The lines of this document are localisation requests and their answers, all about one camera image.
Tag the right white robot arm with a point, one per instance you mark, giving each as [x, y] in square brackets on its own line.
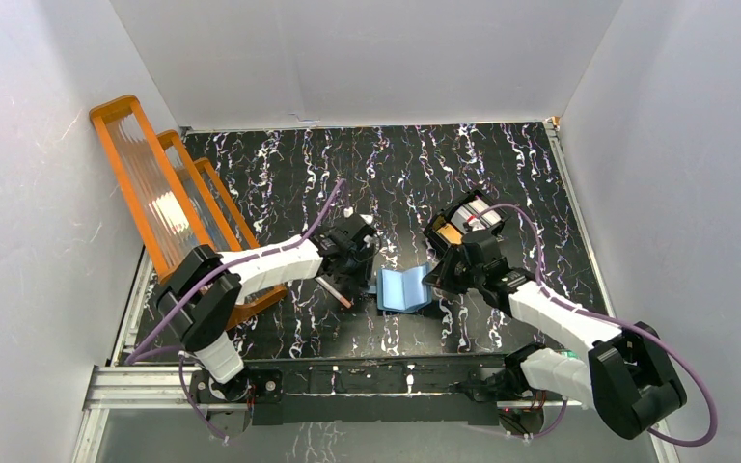
[588, 345]

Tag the white pink pen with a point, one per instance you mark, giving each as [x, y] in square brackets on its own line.
[334, 292]

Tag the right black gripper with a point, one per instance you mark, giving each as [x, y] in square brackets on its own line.
[441, 275]

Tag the white credit card stack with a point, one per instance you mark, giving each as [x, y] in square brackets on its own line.
[471, 217]

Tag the blue leather card holder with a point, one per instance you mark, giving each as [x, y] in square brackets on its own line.
[402, 291]

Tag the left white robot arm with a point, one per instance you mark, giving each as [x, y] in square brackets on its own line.
[199, 299]

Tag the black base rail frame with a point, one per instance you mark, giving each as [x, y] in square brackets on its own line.
[459, 387]

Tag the gold credit card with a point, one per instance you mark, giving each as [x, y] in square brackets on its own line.
[451, 234]

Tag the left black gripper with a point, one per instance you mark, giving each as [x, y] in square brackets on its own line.
[351, 257]

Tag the black card box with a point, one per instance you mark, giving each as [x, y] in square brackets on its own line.
[445, 214]

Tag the orange tiered organizer rack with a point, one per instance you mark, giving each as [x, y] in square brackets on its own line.
[176, 202]

